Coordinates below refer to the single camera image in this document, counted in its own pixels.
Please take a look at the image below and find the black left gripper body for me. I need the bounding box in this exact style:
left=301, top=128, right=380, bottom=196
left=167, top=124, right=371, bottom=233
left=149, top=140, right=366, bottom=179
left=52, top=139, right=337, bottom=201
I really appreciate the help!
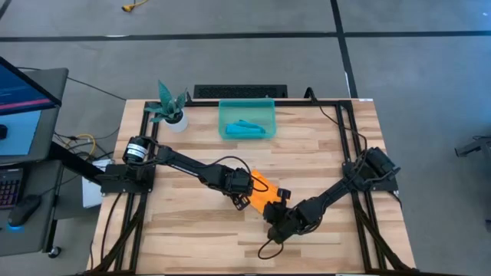
left=222, top=167, right=255, bottom=196

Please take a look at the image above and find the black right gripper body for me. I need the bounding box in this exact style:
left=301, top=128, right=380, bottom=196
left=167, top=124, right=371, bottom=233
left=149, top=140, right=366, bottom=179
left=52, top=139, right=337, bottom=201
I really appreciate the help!
left=264, top=201, right=311, bottom=238

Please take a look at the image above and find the orange microfiber towel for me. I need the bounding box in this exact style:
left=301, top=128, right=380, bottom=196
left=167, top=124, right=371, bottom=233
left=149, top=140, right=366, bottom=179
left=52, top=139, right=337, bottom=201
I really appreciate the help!
left=249, top=169, right=288, bottom=215

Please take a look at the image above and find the teal microfiber towel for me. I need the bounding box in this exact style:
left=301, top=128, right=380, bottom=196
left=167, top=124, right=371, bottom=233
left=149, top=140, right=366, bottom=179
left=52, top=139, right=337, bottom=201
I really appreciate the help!
left=225, top=119, right=267, bottom=135

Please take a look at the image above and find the teal plastic basket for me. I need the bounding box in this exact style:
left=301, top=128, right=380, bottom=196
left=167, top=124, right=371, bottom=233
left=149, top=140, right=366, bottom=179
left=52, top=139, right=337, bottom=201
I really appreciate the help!
left=217, top=97, right=277, bottom=141

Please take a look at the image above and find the black floor vent grate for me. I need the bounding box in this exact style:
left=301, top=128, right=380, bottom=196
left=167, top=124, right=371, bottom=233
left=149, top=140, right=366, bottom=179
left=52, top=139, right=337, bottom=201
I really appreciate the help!
left=193, top=84, right=288, bottom=100

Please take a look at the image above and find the green plant in white pot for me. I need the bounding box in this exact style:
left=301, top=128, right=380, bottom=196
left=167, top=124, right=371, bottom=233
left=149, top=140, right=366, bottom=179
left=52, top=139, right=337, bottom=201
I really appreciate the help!
left=144, top=79, right=189, bottom=134

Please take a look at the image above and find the white box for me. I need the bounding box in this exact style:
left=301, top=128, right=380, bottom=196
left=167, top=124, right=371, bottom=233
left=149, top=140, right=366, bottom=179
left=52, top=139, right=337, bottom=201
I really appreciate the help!
left=81, top=160, right=112, bottom=209

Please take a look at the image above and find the black diagonal support bar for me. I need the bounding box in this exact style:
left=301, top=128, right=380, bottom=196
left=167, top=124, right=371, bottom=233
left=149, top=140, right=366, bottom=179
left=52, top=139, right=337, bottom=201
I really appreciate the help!
left=49, top=142, right=104, bottom=185

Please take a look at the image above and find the grey laptop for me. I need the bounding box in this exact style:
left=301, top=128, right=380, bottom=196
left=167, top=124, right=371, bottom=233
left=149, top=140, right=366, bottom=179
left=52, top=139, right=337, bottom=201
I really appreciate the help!
left=0, top=67, right=69, bottom=166

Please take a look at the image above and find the grey cart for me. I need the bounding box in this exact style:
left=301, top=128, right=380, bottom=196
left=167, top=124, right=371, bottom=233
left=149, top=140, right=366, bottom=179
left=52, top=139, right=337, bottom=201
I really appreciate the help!
left=0, top=159, right=64, bottom=257

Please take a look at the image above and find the black computer mouse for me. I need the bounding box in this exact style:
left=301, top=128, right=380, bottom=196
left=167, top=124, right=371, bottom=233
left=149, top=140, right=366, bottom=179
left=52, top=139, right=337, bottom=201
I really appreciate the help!
left=7, top=194, right=41, bottom=229

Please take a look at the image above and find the black keyboard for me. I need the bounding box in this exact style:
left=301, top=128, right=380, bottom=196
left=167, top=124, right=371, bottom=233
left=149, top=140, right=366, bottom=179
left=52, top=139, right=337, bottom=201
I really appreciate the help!
left=0, top=168, right=25, bottom=210

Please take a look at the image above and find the black-framed computer monitor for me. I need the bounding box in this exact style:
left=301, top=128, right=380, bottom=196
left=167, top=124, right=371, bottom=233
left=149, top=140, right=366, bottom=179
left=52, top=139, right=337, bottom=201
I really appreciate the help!
left=0, top=56, right=62, bottom=117

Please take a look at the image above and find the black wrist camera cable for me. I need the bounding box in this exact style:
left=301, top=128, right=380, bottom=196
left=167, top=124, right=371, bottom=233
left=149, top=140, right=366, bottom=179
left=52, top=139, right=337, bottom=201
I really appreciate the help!
left=257, top=237, right=285, bottom=261
left=214, top=155, right=269, bottom=192

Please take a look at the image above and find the black aluminium table frame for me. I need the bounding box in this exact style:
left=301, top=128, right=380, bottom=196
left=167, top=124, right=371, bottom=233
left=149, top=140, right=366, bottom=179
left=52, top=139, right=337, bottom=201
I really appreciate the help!
left=90, top=98, right=414, bottom=275

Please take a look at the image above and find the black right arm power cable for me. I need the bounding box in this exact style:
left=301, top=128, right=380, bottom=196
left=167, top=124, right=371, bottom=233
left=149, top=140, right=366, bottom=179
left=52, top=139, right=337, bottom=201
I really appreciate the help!
left=305, top=87, right=369, bottom=154

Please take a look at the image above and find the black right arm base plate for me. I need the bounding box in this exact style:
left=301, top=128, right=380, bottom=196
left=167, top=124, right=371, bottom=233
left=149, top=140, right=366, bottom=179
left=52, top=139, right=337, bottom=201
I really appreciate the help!
left=344, top=160, right=402, bottom=193

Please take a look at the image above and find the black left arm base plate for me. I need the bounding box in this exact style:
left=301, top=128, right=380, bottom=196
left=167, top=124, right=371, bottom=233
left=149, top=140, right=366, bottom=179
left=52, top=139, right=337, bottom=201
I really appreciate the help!
left=100, top=164, right=157, bottom=195

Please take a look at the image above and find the thin black floor cable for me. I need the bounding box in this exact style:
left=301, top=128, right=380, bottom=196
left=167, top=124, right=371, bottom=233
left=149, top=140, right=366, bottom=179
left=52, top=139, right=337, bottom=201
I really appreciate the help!
left=17, top=67, right=127, bottom=101

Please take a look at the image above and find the black stand with cable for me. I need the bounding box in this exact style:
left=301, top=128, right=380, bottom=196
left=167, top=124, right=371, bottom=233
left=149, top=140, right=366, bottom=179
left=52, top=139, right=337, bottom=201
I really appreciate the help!
left=454, top=136, right=491, bottom=158

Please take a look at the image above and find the yellow floor cable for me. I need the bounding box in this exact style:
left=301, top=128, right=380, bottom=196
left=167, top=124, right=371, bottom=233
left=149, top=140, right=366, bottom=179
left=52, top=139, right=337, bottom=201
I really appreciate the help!
left=121, top=0, right=149, bottom=12

